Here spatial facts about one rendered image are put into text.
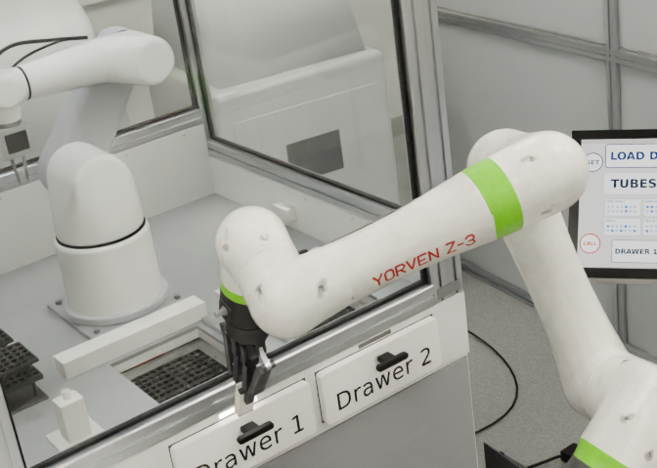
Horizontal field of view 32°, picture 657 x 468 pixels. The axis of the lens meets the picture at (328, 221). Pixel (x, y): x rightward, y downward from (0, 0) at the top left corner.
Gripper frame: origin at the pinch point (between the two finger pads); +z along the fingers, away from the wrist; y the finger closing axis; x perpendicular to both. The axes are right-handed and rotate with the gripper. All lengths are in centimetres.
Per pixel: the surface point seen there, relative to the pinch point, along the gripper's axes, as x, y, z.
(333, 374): 23.0, -3.7, 11.5
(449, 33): 187, -144, 59
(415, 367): 42.1, -1.2, 18.5
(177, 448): -10.6, -4.2, 10.6
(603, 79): 179, -70, 34
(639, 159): 94, 2, -15
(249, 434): 1.7, -0.2, 10.9
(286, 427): 11.2, -1.8, 16.9
